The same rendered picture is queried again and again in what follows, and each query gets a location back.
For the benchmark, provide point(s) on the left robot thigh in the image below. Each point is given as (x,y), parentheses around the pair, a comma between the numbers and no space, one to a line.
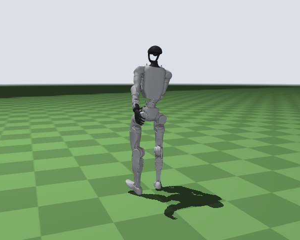
(135,134)

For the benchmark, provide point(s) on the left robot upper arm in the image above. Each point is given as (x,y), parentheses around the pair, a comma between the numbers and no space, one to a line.
(138,77)

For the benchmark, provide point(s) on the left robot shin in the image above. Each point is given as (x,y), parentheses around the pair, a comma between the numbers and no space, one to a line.
(137,166)

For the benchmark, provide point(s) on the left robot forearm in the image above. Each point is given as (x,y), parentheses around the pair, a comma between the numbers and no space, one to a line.
(135,96)

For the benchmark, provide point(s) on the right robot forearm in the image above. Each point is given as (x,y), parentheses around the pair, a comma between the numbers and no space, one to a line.
(156,100)

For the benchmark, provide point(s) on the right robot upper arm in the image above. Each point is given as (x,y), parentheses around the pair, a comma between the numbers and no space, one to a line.
(168,76)

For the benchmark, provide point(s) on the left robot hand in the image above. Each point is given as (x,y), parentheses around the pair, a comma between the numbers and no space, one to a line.
(137,115)

